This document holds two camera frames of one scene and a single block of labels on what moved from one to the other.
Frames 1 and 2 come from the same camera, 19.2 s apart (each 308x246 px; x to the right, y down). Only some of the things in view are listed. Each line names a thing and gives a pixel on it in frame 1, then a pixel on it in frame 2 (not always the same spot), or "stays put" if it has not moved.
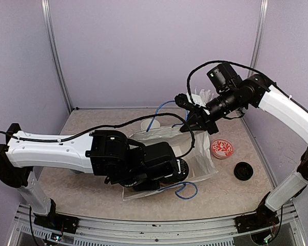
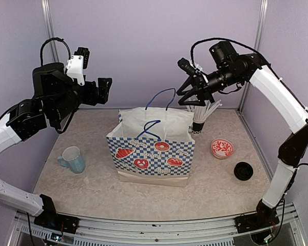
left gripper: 155,186 -> 92,98
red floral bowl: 222,148 stays put
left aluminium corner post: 46,14 stays put
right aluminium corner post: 258,35 stays put
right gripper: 205,122 -> 200,87
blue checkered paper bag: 192,146 -> 154,145
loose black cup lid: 243,171 stays put
